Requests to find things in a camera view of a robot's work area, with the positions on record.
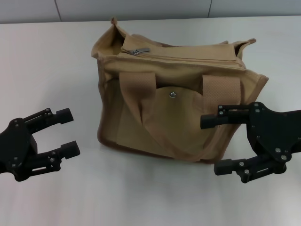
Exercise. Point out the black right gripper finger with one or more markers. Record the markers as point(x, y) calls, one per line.
point(225, 117)
point(247, 167)

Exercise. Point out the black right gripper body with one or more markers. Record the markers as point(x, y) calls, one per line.
point(272, 131)

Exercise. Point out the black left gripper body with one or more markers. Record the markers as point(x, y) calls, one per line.
point(16, 143)

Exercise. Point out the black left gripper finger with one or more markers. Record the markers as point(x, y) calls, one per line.
point(61, 154)
point(54, 117)

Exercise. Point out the khaki canvas food bag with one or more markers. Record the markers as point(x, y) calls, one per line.
point(169, 122)

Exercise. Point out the metal zipper pull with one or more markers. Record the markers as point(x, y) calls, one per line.
point(139, 50)

